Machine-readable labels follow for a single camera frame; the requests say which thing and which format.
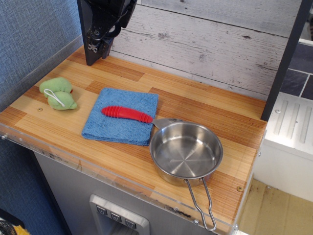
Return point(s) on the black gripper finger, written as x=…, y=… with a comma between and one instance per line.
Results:
x=93, y=44
x=105, y=47

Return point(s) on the red-handled metal utensil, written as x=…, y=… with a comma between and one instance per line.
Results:
x=128, y=113

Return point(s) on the metal pan with wire handle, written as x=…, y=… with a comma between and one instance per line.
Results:
x=185, y=154

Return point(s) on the left dark gray post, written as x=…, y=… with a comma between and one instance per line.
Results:
x=85, y=15

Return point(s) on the silver button panel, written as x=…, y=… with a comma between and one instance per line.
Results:
x=112, y=219

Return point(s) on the clear acrylic edge guard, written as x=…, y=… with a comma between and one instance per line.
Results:
x=76, y=170

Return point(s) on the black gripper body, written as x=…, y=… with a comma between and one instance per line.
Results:
x=106, y=18

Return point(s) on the dark gray post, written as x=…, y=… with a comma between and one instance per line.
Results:
x=85, y=15
x=294, y=37

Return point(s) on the right dark gray post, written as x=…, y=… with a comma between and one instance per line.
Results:
x=294, y=37

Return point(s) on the white toy sink unit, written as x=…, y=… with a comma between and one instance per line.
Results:
x=285, y=159

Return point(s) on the green plush toy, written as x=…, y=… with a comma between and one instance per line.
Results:
x=58, y=92

